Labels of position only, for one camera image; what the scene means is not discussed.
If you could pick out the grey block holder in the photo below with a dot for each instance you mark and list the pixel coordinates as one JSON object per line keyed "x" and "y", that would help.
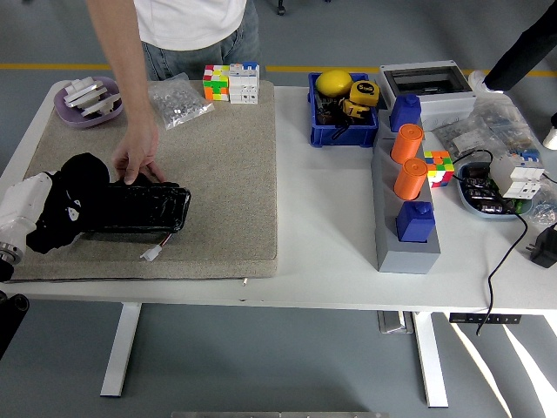
{"x": 408, "y": 259}

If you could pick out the orange cylinder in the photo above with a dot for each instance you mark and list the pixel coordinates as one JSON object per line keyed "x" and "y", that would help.
{"x": 409, "y": 179}
{"x": 406, "y": 146}

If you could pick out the small clear parts bag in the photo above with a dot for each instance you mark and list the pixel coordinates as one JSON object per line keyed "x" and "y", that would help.
{"x": 545, "y": 211}

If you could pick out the purple oval tray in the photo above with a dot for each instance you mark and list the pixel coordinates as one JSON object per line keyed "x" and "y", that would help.
{"x": 73, "y": 118}

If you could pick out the yellow ball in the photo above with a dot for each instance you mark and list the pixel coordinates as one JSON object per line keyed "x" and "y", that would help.
{"x": 333, "y": 82}

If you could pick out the clear bag of screws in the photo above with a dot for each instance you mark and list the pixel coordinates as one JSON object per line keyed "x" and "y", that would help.
{"x": 180, "y": 102}

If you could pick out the silver metal bracket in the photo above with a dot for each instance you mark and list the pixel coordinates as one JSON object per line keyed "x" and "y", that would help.
{"x": 84, "y": 81}
{"x": 103, "y": 104}
{"x": 86, "y": 95}

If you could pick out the grey box under table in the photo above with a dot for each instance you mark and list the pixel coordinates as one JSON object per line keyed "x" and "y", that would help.
{"x": 395, "y": 322}

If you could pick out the black glossy panel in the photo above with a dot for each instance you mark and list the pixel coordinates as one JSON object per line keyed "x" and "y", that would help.
{"x": 139, "y": 209}

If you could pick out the person's right forearm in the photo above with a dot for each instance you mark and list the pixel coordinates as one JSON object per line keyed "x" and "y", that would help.
{"x": 124, "y": 72}

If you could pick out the black table control panel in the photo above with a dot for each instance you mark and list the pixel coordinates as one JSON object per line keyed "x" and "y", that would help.
{"x": 485, "y": 318}

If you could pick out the white table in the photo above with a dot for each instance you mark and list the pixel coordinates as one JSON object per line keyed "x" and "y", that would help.
{"x": 322, "y": 226}

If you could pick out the small colourful puzzle cube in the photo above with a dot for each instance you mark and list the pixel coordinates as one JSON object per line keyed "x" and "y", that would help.
{"x": 439, "y": 170}

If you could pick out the light blue oval tray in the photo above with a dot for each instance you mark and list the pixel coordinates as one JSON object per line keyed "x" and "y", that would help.
{"x": 467, "y": 201}

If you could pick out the black rag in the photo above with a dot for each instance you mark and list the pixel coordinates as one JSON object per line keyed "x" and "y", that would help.
{"x": 85, "y": 170}

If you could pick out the black chair caster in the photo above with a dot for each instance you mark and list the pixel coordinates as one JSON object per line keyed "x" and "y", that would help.
{"x": 281, "y": 8}

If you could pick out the black small device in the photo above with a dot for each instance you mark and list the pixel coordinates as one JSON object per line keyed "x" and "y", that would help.
{"x": 326, "y": 111}

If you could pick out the large clear parts bag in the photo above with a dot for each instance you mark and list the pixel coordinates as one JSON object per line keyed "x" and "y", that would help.
{"x": 504, "y": 119}

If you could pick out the blue square block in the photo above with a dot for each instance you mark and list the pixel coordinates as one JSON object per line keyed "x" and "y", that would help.
{"x": 414, "y": 224}
{"x": 404, "y": 114}

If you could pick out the yellow round tape measure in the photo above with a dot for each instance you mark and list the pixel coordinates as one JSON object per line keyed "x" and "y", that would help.
{"x": 364, "y": 92}

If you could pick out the blue plastic bin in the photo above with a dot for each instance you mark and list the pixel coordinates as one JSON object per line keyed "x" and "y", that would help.
{"x": 343, "y": 135}

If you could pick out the large colourful puzzle cube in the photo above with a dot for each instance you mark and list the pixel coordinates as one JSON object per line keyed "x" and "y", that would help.
{"x": 215, "y": 83}

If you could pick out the yellow and black tool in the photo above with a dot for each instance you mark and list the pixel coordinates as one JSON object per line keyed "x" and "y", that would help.
{"x": 353, "y": 109}

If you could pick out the person in background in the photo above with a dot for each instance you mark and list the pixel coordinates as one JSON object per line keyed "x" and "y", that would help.
{"x": 522, "y": 48}

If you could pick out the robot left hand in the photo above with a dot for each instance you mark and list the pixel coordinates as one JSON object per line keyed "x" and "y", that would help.
{"x": 19, "y": 202}

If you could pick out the grey-brown mat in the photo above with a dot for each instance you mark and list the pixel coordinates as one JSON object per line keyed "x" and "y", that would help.
{"x": 217, "y": 174}

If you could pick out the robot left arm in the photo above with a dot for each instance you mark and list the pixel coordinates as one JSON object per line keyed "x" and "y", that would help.
{"x": 8, "y": 318}

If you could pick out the black electronic parts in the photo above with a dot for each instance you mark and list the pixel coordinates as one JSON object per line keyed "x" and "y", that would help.
{"x": 480, "y": 191}

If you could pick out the person's right hand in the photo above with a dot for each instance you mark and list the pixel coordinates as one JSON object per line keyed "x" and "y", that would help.
{"x": 138, "y": 143}

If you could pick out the white circuit breaker group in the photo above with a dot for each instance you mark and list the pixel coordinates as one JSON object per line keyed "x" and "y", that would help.
{"x": 517, "y": 174}

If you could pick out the white circuit breaker stack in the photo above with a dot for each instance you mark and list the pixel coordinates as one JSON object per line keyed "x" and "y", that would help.
{"x": 243, "y": 85}

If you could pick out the flat clear parts bag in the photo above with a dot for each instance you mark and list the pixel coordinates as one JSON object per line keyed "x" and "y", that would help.
{"x": 456, "y": 139}

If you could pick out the grey electrical enclosure box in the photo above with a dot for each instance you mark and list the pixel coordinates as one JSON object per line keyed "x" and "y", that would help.
{"x": 443, "y": 104}

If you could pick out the black plug adapter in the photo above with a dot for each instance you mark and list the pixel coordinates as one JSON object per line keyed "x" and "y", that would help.
{"x": 546, "y": 250}

